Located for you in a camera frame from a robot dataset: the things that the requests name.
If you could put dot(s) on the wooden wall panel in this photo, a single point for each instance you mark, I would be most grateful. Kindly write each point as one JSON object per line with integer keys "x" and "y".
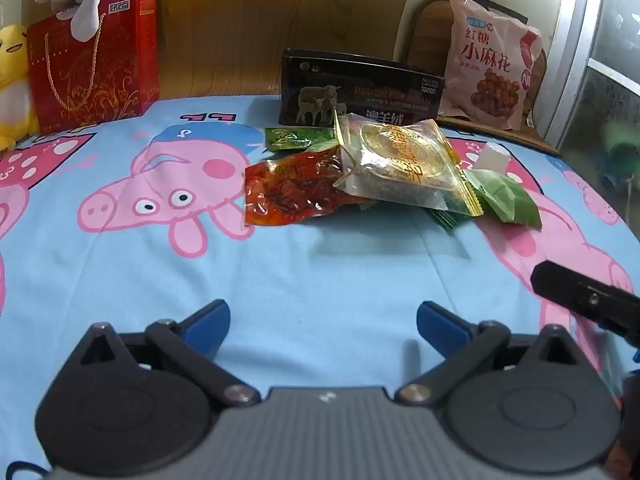
{"x": 250, "y": 10}

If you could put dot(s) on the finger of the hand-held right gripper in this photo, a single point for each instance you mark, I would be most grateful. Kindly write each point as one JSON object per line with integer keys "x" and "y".
{"x": 575, "y": 295}

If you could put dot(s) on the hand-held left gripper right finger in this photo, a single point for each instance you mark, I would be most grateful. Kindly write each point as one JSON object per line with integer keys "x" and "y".
{"x": 437, "y": 322}

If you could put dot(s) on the blue pig printed blanket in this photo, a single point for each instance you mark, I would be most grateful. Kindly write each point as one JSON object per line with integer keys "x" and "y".
{"x": 300, "y": 270}

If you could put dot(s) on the light green snack packet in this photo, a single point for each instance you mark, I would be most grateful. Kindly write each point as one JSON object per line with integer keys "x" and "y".
{"x": 510, "y": 200}

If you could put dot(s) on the yellow plush duck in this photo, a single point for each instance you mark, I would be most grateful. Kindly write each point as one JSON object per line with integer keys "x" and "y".
{"x": 12, "y": 75}

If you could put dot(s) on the black tape strip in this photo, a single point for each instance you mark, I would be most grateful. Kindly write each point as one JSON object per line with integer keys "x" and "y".
{"x": 500, "y": 7}

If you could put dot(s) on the large pink snack bag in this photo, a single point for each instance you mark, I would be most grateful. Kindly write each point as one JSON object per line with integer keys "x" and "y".
{"x": 480, "y": 60}

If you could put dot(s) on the small pale snack packet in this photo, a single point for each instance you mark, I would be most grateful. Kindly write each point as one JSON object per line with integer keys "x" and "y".
{"x": 492, "y": 157}

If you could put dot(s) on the wooden chair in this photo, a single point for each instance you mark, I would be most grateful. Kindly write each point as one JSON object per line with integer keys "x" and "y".
{"x": 425, "y": 35}

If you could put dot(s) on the black sheep print box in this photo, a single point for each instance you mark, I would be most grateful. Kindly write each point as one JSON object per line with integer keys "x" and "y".
{"x": 360, "y": 90}

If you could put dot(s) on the clear gold mooncake packet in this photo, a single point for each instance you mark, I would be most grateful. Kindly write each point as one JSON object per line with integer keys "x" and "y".
{"x": 400, "y": 160}

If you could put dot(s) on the grey sliding glass door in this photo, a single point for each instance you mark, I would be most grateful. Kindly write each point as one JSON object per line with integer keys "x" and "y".
{"x": 575, "y": 35}

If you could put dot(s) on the blurry green object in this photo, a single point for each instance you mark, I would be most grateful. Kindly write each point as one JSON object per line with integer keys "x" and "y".
{"x": 620, "y": 152}

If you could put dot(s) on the green yellow print packet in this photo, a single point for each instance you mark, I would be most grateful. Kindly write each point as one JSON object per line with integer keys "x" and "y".
{"x": 290, "y": 139}

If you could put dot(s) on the red spicy snack packet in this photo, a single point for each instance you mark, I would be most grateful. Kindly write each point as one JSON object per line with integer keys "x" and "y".
{"x": 290, "y": 190}

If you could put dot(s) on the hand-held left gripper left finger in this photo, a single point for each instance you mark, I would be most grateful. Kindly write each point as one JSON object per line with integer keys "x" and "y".
{"x": 210, "y": 322}

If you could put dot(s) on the red gift bag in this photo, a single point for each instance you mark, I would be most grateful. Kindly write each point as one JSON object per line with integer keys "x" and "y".
{"x": 110, "y": 80}

